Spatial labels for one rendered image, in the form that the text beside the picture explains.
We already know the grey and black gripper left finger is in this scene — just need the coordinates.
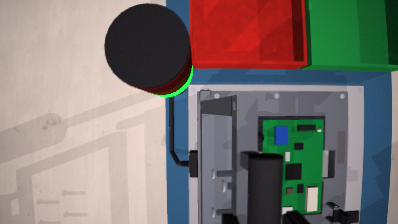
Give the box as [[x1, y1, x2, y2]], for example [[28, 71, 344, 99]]
[[222, 213, 239, 224]]

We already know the green circuit board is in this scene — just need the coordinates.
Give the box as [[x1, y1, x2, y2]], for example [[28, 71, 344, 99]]
[[262, 119, 323, 215]]

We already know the green open bin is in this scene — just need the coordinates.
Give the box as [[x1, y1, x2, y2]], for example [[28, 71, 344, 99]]
[[300, 0, 398, 72]]

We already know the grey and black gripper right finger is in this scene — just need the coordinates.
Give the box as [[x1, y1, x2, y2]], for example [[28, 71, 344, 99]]
[[282, 210, 310, 224]]

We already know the red bin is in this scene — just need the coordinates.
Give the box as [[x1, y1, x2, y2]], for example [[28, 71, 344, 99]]
[[190, 0, 307, 69]]

